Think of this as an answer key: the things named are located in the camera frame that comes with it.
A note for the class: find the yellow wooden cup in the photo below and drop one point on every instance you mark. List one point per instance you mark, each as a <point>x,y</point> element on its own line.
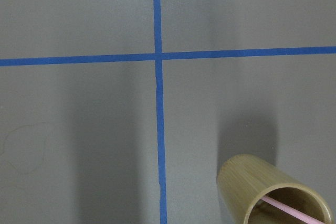
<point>243,180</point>

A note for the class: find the pink chopstick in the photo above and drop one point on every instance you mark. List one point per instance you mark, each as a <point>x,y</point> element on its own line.
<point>291,211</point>

